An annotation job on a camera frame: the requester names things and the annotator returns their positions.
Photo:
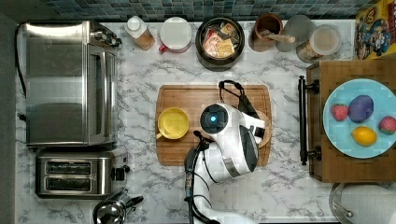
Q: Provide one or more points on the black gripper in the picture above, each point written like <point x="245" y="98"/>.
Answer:
<point x="245" y="106"/>

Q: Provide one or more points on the round wooden lid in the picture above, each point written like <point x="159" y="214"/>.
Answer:
<point x="268" y="129"/>

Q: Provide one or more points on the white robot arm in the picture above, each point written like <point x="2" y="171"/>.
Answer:
<point x="228" y="147"/>

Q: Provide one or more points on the wooden cutting board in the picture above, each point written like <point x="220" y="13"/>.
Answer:
<point x="193" y="99"/>

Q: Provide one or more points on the red cup white lid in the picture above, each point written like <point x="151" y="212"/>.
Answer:
<point x="175" y="35"/>

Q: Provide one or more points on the steel pot with lid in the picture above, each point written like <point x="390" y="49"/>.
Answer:
<point x="115" y="208"/>

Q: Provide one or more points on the black canister with packets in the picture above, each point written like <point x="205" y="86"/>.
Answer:
<point x="219" y="43"/>

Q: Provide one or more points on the yellow mug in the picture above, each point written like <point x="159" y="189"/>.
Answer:
<point x="173" y="123"/>

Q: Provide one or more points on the wooden spoon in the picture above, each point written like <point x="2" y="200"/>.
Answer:
<point x="281" y="38"/>

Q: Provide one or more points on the wooden drawer box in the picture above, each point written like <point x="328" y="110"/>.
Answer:
<point x="326" y="163"/>

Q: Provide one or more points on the brown ceramic utensil cup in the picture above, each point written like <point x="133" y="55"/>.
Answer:
<point x="266" y="24"/>

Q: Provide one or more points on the red toy strawberry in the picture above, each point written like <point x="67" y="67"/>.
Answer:
<point x="339" y="111"/>

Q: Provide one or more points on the light blue plate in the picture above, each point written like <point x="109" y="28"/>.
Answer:
<point x="339" y="132"/>

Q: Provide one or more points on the grey tumbler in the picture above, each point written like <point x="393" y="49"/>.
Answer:
<point x="298" y="26"/>

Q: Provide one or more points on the glass jar with granola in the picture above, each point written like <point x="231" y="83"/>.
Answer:
<point x="324" y="41"/>

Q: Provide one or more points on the purple toy fruit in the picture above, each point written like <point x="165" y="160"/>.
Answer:
<point x="361" y="108"/>

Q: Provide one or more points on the yellow toy lemon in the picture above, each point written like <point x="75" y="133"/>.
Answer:
<point x="364" y="136"/>

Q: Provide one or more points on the steel paper towel holder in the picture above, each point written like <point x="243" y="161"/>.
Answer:
<point x="339" y="211"/>

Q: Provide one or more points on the orange bottle white cap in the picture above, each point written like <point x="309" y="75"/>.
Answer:
<point x="140" y="33"/>

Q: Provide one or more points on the pink toy fruit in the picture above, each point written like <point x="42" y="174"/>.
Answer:
<point x="387" y="125"/>

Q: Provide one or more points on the yellow cereal box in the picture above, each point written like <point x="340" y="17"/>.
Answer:
<point x="375" y="32"/>

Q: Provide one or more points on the stainless toaster oven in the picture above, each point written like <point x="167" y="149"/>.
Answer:
<point x="71" y="84"/>

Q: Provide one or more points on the silver slot toaster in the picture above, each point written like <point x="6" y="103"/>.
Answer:
<point x="81" y="175"/>

